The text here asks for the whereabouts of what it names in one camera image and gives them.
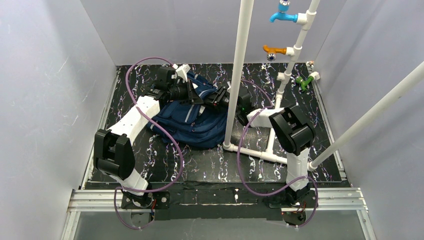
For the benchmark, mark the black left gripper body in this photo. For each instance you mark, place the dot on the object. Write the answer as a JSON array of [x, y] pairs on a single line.
[[191, 93]]

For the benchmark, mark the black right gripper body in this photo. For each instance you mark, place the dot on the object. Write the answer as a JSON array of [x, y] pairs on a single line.
[[214, 98]]

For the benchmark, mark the navy blue student backpack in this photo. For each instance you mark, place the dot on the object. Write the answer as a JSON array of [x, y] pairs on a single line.
[[197, 125]]

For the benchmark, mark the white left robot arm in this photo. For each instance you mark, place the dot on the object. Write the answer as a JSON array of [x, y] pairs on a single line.
[[113, 153]]

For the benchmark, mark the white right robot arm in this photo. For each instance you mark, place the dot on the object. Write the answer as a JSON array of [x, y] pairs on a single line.
[[294, 133]]

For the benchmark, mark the orange pipe valve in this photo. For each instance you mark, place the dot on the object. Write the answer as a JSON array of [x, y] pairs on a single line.
[[271, 52]]

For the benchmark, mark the green pipe valve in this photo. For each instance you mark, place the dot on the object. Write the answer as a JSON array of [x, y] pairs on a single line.
[[303, 83]]

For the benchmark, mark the blue pipe valve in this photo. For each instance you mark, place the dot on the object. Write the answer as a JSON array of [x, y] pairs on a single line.
[[282, 13]]

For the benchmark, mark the white PVC pipe frame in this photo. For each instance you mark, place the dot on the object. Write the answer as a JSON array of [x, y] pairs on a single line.
[[306, 21]]

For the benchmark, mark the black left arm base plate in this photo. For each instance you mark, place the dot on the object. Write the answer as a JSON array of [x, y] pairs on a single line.
[[156, 200]]

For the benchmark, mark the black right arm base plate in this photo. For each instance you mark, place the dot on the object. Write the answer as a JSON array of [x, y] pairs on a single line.
[[299, 200]]

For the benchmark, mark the aluminium rail frame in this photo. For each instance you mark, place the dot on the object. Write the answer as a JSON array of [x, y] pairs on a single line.
[[211, 204]]

